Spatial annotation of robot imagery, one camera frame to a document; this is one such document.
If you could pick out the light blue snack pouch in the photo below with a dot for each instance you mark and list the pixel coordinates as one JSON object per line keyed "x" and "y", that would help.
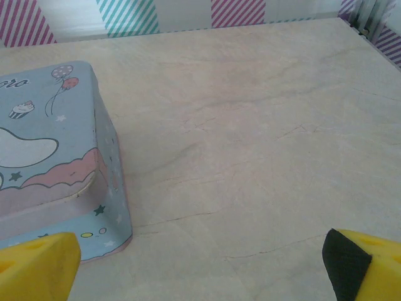
{"x": 47, "y": 125}

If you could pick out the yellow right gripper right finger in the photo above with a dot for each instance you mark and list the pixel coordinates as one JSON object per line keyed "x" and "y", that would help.
{"x": 376, "y": 276}

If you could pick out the aluminium right corner post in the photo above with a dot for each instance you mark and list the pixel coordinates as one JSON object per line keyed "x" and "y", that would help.
{"x": 376, "y": 15}

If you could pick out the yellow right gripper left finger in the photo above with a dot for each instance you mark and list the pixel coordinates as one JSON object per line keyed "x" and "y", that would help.
{"x": 34, "y": 272}

